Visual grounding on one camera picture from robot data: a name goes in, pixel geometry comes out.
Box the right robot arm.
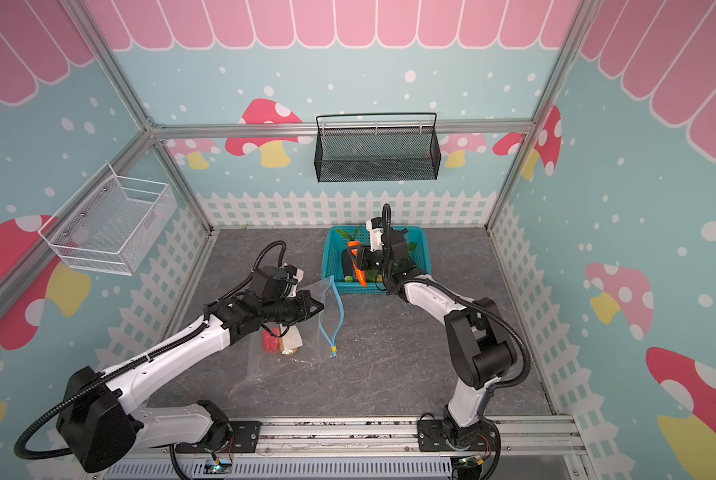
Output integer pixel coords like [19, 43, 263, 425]
[348, 205, 531, 451]

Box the white wire wall basket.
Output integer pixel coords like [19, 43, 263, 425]
[38, 164, 178, 276]

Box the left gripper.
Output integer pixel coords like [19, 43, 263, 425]
[261, 289, 325, 326]

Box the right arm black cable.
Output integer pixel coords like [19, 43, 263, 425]
[380, 203, 532, 391]

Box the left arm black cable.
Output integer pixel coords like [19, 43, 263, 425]
[14, 240, 288, 461]

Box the orange carrot toy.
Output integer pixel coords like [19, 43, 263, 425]
[347, 240, 367, 288]

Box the clear zip top bag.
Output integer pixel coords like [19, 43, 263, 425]
[247, 276, 345, 381]

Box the aluminium front rail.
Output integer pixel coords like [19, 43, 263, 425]
[90, 413, 587, 460]

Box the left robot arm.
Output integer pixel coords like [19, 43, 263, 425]
[14, 264, 324, 473]

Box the red pepper toy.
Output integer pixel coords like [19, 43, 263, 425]
[262, 327, 281, 354]

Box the black mesh wall basket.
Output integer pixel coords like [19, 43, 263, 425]
[314, 112, 442, 183]

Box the yellow potato toy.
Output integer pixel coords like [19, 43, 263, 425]
[280, 326, 303, 356]

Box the green leafy vegetable toy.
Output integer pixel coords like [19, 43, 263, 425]
[336, 225, 363, 242]

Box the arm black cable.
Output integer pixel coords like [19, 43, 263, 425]
[14, 240, 288, 461]
[380, 203, 532, 391]

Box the teal plastic basket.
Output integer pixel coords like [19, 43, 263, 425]
[322, 225, 432, 294]

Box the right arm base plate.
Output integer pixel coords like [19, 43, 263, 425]
[417, 418, 501, 452]

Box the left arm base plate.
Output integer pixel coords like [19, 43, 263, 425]
[176, 421, 262, 454]

